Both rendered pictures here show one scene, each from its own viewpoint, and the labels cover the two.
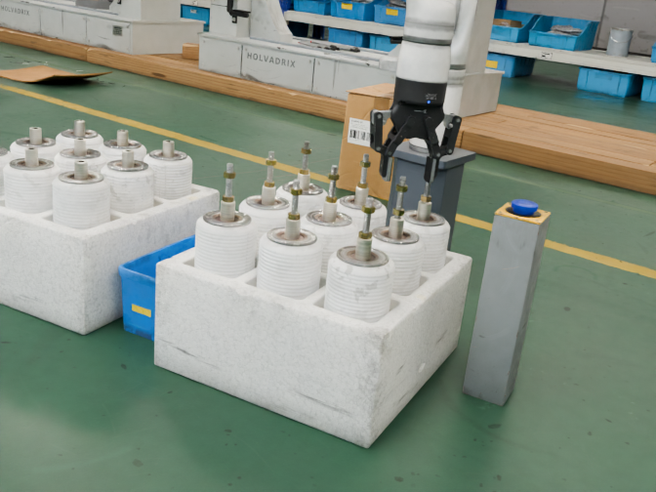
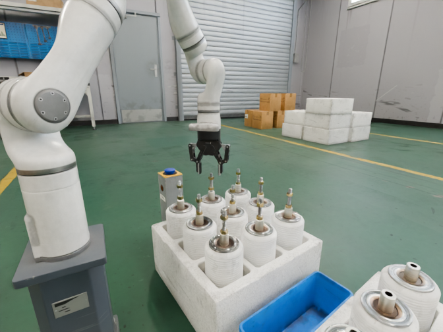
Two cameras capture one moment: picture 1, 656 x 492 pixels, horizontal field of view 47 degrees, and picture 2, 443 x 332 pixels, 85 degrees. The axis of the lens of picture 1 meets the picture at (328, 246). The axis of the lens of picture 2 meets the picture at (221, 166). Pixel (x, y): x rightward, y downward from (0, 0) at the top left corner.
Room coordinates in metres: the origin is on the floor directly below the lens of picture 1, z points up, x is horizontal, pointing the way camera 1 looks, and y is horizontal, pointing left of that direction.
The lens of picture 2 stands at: (1.78, 0.30, 0.61)
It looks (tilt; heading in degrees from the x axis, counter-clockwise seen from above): 17 degrees down; 208
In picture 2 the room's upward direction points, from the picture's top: straight up
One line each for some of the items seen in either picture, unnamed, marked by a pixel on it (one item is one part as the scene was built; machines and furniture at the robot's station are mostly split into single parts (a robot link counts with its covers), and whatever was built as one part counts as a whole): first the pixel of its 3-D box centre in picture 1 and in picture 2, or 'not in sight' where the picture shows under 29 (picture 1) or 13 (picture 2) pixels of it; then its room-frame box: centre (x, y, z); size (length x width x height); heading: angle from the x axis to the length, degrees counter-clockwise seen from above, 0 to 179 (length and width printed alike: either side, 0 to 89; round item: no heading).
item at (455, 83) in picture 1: (436, 108); (57, 209); (1.55, -0.19, 0.39); 0.09 x 0.09 x 0.17; 56
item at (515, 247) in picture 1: (505, 307); (172, 211); (1.10, -0.29, 0.16); 0.07 x 0.07 x 0.31; 64
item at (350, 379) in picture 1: (319, 308); (231, 255); (1.16, 0.00, 0.09); 0.39 x 0.39 x 0.18; 64
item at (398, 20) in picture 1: (406, 12); not in sight; (6.63, -0.46, 0.36); 0.50 x 0.38 x 0.21; 146
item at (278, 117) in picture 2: not in sight; (277, 118); (-2.70, -0.95, 0.15); 0.30 x 0.24 x 0.30; 56
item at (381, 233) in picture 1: (394, 235); (211, 199); (1.11, -0.10, 0.25); 0.08 x 0.08 x 0.01
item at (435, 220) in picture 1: (423, 219); (180, 207); (1.22, -0.16, 0.25); 0.08 x 0.08 x 0.01
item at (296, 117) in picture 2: not in sight; (304, 117); (-1.89, -0.33, 0.27); 0.39 x 0.39 x 0.18; 58
